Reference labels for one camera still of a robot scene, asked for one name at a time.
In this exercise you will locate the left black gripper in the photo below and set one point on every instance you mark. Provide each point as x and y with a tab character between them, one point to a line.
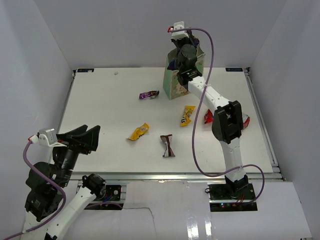
89	138

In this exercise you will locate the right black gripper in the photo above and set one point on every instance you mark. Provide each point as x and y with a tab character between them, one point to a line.
178	41

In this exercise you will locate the blue chips bag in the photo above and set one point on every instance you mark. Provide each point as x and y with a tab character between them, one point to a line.
183	68

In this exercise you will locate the green paper gift bag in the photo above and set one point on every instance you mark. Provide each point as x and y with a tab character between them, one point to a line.
171	85

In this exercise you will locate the purple candy bar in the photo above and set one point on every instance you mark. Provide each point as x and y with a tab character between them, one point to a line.
149	94

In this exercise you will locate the yellow candy pack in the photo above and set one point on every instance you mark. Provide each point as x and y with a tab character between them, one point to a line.
138	132
186	116

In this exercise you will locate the red snack bag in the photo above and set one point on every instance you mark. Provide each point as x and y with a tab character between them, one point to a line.
209	118

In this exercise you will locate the brown white candy bar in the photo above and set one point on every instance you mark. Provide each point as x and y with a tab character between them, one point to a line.
166	139

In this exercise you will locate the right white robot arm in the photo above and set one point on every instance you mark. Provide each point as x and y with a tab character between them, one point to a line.
227	122

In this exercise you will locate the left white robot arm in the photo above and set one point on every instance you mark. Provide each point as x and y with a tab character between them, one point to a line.
47	201

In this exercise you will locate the blue label right corner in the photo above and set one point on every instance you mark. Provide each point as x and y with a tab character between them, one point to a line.
234	69

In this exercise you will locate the blue label corner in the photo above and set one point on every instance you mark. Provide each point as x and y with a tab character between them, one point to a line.
85	70
234	69

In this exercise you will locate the blue label left corner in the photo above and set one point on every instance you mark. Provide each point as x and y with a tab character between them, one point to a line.
85	70

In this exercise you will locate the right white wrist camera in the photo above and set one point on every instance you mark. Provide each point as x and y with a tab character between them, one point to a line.
178	31

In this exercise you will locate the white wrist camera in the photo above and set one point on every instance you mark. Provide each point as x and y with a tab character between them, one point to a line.
46	137
178	31

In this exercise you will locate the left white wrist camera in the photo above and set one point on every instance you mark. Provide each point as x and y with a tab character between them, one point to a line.
46	137

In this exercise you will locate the aluminium table frame rail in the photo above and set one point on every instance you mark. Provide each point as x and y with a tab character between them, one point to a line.
170	176

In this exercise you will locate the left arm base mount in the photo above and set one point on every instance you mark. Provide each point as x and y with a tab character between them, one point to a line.
112	192

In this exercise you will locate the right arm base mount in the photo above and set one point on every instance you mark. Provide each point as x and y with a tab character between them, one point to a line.
222	199

